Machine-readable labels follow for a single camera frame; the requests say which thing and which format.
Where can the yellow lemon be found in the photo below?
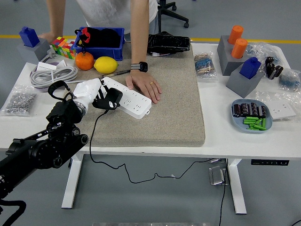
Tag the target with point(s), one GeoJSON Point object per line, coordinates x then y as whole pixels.
{"type": "Point", "coordinates": [105, 64]}

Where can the silver metal floor box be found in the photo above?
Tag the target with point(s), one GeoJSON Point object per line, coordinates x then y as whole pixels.
{"type": "Point", "coordinates": [217, 175]}

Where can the clear bag of resistors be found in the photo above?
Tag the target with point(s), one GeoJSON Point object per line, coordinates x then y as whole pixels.
{"type": "Point", "coordinates": [204, 67]}

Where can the black smartwatch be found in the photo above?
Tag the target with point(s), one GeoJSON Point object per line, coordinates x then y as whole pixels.
{"type": "Point", "coordinates": [142, 66]}

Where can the blue-grey plate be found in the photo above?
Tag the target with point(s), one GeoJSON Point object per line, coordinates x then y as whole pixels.
{"type": "Point", "coordinates": [237, 123]}

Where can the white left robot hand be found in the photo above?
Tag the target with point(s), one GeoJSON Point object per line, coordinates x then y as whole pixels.
{"type": "Point", "coordinates": [87, 90]}

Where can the clear bag blue parts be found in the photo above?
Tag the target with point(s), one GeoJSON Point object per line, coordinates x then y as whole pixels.
{"type": "Point", "coordinates": [258, 50]}

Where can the small bag blue resistors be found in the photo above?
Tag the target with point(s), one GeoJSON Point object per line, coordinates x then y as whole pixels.
{"type": "Point", "coordinates": [290, 81]}

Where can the grey two-hole block holder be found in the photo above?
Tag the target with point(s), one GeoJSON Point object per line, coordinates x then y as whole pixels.
{"type": "Point", "coordinates": [225, 58]}

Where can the small silver floor plate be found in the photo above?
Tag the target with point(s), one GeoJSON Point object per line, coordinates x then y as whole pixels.
{"type": "Point", "coordinates": [216, 160]}

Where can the blue plastic bin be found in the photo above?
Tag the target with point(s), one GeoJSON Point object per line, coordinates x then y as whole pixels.
{"type": "Point", "coordinates": [105, 51]}

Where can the white table leg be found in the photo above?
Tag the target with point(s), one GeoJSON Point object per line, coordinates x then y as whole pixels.
{"type": "Point", "coordinates": [71, 186]}
{"type": "Point", "coordinates": [237, 188]}

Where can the green cylinder cell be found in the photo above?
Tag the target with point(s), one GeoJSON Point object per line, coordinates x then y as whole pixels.
{"type": "Point", "coordinates": [264, 123]}
{"type": "Point", "coordinates": [258, 122]}
{"type": "Point", "coordinates": [249, 121]}
{"type": "Point", "coordinates": [251, 118]}
{"type": "Point", "coordinates": [259, 127]}

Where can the black office chair base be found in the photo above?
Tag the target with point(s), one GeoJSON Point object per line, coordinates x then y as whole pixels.
{"type": "Point", "coordinates": [160, 21]}

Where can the black capacitor cluster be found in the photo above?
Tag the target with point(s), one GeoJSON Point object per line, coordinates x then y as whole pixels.
{"type": "Point", "coordinates": [274, 68]}

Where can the black silver pen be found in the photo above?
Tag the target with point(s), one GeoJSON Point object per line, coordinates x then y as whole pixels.
{"type": "Point", "coordinates": [121, 72]}

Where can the black plug adapter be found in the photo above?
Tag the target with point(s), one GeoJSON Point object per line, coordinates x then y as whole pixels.
{"type": "Point", "coordinates": [115, 94]}

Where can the orange fruit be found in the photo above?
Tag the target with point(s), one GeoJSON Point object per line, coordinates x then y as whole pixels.
{"type": "Point", "coordinates": [84, 61]}

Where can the person's right forearm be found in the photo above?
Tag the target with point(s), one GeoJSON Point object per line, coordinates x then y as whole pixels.
{"type": "Point", "coordinates": [56, 16]}

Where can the black round cloth pouch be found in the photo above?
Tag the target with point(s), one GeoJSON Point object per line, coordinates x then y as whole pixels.
{"type": "Point", "coordinates": [108, 37]}

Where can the person's right hand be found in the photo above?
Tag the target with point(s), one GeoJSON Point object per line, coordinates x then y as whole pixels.
{"type": "Point", "coordinates": [47, 36]}

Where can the black glossy tray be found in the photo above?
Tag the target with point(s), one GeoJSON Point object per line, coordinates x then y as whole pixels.
{"type": "Point", "coordinates": [169, 43]}

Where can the person's left hand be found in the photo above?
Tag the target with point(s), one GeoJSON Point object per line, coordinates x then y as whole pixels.
{"type": "Point", "coordinates": [143, 82]}

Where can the clear crinkled plastic bag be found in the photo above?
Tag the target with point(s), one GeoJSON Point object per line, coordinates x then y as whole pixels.
{"type": "Point", "coordinates": [265, 96]}

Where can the orange cylinder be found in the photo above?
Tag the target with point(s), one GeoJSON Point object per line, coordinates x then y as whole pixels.
{"type": "Point", "coordinates": [239, 48]}
{"type": "Point", "coordinates": [235, 34]}

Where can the blue bottle-shaped block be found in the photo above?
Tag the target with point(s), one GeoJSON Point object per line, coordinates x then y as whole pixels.
{"type": "Point", "coordinates": [29, 37]}
{"type": "Point", "coordinates": [250, 68]}

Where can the white power strip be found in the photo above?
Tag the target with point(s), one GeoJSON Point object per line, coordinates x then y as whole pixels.
{"type": "Point", "coordinates": [134, 103]}

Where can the colourful puzzle cube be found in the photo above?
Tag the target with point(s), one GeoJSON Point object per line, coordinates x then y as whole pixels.
{"type": "Point", "coordinates": [63, 47]}

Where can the dark brown capacitor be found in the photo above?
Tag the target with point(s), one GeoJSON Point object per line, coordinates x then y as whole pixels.
{"type": "Point", "coordinates": [254, 108]}
{"type": "Point", "coordinates": [245, 109]}
{"type": "Point", "coordinates": [236, 110]}
{"type": "Point", "coordinates": [262, 111]}

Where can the white card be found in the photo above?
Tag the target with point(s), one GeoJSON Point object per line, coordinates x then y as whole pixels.
{"type": "Point", "coordinates": [61, 64]}

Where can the white wall socket panel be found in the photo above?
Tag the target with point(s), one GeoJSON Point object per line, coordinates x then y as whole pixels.
{"type": "Point", "coordinates": [282, 110]}

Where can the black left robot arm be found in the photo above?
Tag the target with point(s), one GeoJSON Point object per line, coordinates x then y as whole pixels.
{"type": "Point", "coordinates": [47, 150]}

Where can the small white connector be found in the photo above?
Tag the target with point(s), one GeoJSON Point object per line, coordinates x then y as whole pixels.
{"type": "Point", "coordinates": [156, 54]}

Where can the clear bag of screws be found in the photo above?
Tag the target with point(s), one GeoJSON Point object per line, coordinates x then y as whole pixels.
{"type": "Point", "coordinates": [18, 101]}

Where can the person's left forearm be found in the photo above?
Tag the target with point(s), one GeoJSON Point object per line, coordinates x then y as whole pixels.
{"type": "Point", "coordinates": [140, 35]}

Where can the black table control panel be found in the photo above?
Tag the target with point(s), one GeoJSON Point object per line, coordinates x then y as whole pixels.
{"type": "Point", "coordinates": [270, 162]}

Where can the grey-brown mat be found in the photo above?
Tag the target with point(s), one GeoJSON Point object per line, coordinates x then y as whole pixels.
{"type": "Point", "coordinates": [164, 113]}

